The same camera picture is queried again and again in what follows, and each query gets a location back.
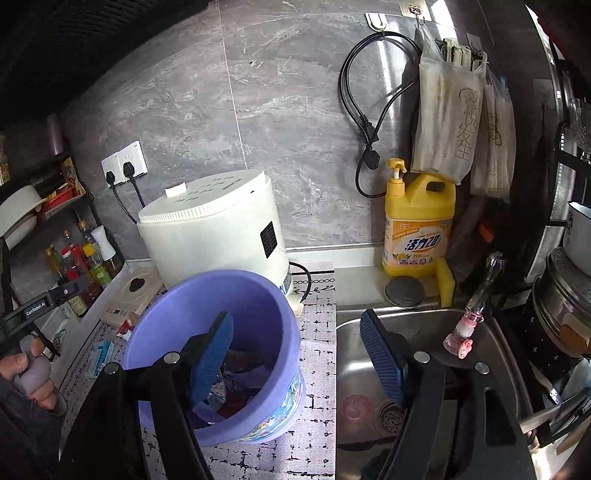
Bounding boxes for dark soy sauce bottle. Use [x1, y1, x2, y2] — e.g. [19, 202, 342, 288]
[44, 244, 88, 317]

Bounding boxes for black appliance cord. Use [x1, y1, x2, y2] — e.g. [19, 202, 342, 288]
[288, 261, 315, 303]

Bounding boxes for person's left hand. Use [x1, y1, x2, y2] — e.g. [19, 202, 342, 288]
[0, 337, 68, 412]

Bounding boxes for white enamel mug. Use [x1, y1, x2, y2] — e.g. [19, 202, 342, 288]
[562, 202, 591, 264]

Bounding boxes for purple cup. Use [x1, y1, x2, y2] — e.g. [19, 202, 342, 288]
[46, 113, 65, 155]

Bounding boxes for person's left forearm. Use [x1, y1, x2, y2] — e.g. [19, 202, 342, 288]
[0, 378, 63, 480]

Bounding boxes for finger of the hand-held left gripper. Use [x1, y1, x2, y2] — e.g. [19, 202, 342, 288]
[48, 276, 95, 305]

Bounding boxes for faucet with pink tip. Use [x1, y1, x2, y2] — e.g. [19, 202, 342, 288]
[443, 251, 507, 361]

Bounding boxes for silver foil wrapper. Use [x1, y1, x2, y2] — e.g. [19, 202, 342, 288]
[203, 378, 232, 411]

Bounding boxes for white air fryer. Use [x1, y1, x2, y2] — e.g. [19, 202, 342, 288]
[137, 169, 296, 305]

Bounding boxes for black kitchen rack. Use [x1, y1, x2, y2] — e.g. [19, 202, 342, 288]
[0, 157, 125, 324]

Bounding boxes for beige induction cooker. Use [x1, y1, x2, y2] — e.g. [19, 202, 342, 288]
[100, 267, 163, 326]

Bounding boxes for yellow snack packet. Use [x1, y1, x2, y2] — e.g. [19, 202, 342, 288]
[60, 157, 88, 195]

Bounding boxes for kitchen knives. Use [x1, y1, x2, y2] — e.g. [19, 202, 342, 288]
[522, 392, 591, 453]

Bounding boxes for red liquid bottle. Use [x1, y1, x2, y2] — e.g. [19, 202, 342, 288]
[60, 244, 102, 301]

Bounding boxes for yellow sponge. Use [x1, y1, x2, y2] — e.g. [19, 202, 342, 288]
[434, 256, 458, 308]

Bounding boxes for red packet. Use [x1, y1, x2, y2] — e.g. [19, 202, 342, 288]
[39, 187, 77, 215]

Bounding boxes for black power cord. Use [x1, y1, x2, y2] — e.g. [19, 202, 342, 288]
[105, 171, 127, 222]
[122, 164, 148, 208]

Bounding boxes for clear drinking glass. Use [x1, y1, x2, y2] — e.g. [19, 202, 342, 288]
[567, 97, 591, 162]

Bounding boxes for pink drain stopper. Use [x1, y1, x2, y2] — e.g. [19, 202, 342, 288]
[344, 392, 375, 421]

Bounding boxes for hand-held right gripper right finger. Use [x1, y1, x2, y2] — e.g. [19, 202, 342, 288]
[359, 308, 539, 480]

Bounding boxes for white wall socket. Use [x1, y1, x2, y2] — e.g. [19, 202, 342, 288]
[102, 150, 125, 188]
[119, 140, 148, 178]

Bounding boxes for black and white patterned mat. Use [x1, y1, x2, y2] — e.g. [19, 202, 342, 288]
[58, 261, 338, 480]

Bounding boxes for blue and white packet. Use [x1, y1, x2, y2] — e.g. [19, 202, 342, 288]
[85, 342, 116, 379]

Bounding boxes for white bowl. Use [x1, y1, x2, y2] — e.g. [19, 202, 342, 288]
[0, 185, 44, 232]

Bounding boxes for steel steamer pot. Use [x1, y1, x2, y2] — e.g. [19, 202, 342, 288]
[531, 247, 591, 370]

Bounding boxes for beige hanging bag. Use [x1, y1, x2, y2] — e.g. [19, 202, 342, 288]
[410, 21, 488, 185]

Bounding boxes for green label oil bottle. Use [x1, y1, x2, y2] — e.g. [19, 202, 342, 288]
[76, 219, 114, 287]

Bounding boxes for hanging black power cable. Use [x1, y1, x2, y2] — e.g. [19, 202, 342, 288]
[341, 31, 423, 198]

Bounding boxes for round metal sink cover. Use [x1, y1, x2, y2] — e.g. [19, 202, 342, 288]
[385, 276, 426, 309]

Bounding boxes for steel sink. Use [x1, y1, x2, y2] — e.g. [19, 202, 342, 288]
[336, 308, 539, 480]

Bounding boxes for yellow dish soap bottle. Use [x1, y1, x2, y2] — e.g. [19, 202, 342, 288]
[382, 158, 456, 279]

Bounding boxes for clear hanging bag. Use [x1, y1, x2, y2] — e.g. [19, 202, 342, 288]
[471, 69, 517, 201]

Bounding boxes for purple plastic bucket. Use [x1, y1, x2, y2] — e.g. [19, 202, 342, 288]
[124, 270, 306, 446]

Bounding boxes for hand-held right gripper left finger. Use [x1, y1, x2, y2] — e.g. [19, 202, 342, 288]
[60, 311, 235, 480]

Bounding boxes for black dish rack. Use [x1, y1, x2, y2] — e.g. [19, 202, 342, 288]
[547, 41, 591, 287]

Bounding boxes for white cap oil sprayer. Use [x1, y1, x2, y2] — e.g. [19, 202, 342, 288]
[91, 226, 124, 278]

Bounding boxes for metal drain strainer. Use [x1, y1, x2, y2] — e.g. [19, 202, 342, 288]
[376, 401, 407, 435]

